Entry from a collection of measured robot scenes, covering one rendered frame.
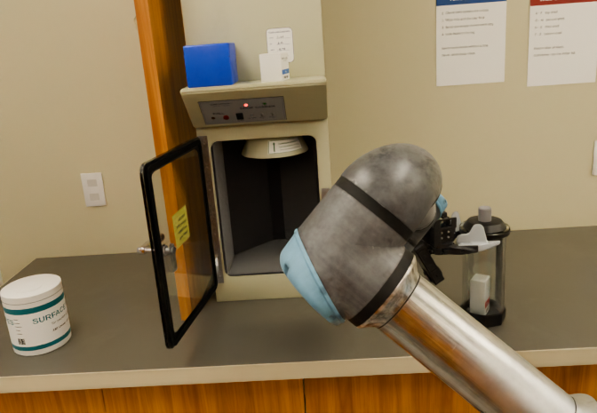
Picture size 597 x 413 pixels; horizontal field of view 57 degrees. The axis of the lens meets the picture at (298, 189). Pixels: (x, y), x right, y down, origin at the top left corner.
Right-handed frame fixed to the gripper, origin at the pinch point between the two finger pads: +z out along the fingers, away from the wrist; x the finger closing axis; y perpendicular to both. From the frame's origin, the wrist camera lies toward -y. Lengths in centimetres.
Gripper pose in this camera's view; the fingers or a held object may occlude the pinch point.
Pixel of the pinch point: (482, 237)
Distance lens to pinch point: 130.1
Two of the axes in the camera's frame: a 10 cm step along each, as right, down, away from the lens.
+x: -2.4, -2.4, 9.4
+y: -0.7, -9.6, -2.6
